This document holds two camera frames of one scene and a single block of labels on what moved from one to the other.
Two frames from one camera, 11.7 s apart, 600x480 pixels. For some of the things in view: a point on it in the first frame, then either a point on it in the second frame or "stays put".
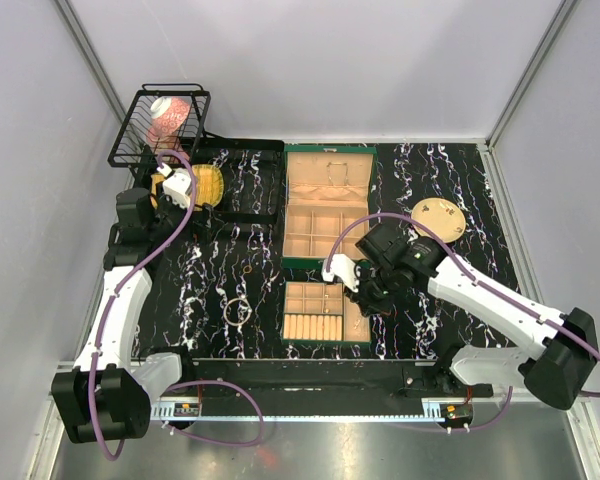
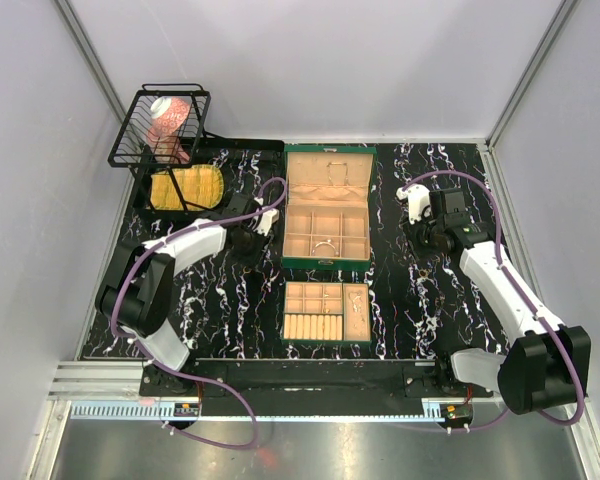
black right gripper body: [376, 289] to [425, 234]
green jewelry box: [325, 189] stays put
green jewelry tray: [322, 313] stays put
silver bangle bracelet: [249, 315] to [324, 242]
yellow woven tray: [209, 185] stays put
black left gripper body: [202, 231] to [252, 246]
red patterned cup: [168, 113] stays put
